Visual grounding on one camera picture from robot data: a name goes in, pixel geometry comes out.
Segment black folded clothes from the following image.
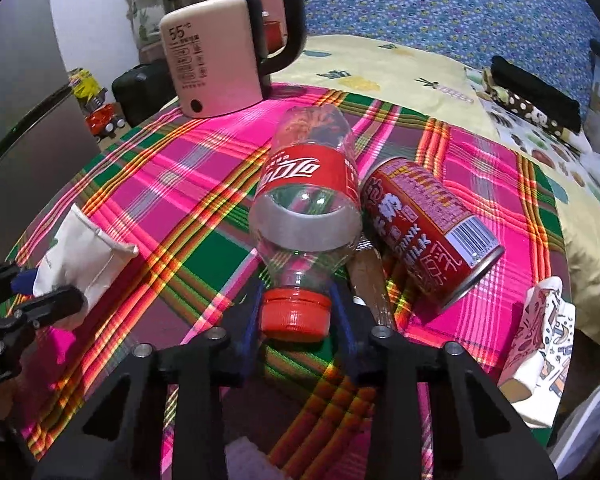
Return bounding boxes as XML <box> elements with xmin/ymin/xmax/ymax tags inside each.
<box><xmin>490</xmin><ymin>55</ymin><xmax>581</xmax><ymax>133</ymax></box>

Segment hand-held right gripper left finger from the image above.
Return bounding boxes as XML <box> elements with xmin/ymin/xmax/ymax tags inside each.
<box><xmin>32</xmin><ymin>280</ymin><xmax>268</xmax><ymax>480</ymax></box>

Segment red toy car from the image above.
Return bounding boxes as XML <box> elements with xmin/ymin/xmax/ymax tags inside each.
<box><xmin>87</xmin><ymin>102</ymin><xmax>127</xmax><ymax>140</ymax></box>

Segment white paper bag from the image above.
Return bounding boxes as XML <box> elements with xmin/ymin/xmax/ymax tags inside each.
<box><xmin>32</xmin><ymin>204</ymin><xmax>140</xmax><ymax>331</ymax></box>

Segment fruit-print white quilt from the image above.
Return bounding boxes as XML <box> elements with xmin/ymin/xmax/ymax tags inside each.
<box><xmin>467</xmin><ymin>67</ymin><xmax>600</xmax><ymax>196</ymax></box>

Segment grey refrigerator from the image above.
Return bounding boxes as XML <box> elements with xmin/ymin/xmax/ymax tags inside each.
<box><xmin>0</xmin><ymin>0</ymin><xmax>113</xmax><ymax>261</ymax></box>

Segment pink storage box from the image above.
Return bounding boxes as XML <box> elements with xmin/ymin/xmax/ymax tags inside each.
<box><xmin>139</xmin><ymin>40</ymin><xmax>172</xmax><ymax>68</ymax></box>

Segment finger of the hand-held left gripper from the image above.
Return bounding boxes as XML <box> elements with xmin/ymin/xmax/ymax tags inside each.
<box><xmin>0</xmin><ymin>262</ymin><xmax>37</xmax><ymax>302</ymax></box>
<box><xmin>9</xmin><ymin>284</ymin><xmax>88</xmax><ymax>332</ymax></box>

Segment black suitcase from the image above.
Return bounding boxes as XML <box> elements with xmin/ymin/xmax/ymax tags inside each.
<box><xmin>111</xmin><ymin>64</ymin><xmax>183</xmax><ymax>128</ymax></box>

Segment electric kettle with pink base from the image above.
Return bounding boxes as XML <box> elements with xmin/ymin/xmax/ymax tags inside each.
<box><xmin>159</xmin><ymin>0</ymin><xmax>308</xmax><ymax>120</ymax></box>

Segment yellow green toy package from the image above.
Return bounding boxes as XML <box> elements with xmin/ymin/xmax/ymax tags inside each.
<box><xmin>69</xmin><ymin>66</ymin><xmax>108</xmax><ymax>111</ymax></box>

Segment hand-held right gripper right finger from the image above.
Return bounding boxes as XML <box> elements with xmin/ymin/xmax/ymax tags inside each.
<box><xmin>330</xmin><ymin>282</ymin><xmax>561</xmax><ymax>480</ymax></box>

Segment clear plastic bottle red label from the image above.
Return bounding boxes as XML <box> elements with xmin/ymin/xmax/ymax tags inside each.
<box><xmin>248</xmin><ymin>104</ymin><xmax>363</xmax><ymax>343</ymax></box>

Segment pineapple-print bedding bundle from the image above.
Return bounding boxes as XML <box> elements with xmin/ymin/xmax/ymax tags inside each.
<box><xmin>124</xmin><ymin>0</ymin><xmax>166</xmax><ymax>51</ymax></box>

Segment brown polka-dot cloth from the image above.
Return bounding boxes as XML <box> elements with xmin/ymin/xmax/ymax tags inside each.
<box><xmin>480</xmin><ymin>67</ymin><xmax>578</xmax><ymax>151</ymax></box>

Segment blue floral headboard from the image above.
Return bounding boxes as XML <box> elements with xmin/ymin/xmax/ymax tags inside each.
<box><xmin>285</xmin><ymin>0</ymin><xmax>600</xmax><ymax>126</ymax></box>

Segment red drink can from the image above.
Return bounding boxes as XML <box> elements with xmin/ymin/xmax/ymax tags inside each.
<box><xmin>361</xmin><ymin>156</ymin><xmax>506</xmax><ymax>311</ymax></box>

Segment pink green plaid tablecloth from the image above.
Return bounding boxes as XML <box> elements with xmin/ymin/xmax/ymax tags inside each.
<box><xmin>5</xmin><ymin>85</ymin><xmax>573</xmax><ymax>480</ymax></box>

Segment white foam fruit net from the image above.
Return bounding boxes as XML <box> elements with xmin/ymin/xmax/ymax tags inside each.
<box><xmin>225</xmin><ymin>437</ymin><xmax>281</xmax><ymax>480</ymax></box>

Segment white round waste bin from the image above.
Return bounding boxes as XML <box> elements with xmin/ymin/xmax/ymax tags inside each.
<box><xmin>550</xmin><ymin>379</ymin><xmax>600</xmax><ymax>468</ymax></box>

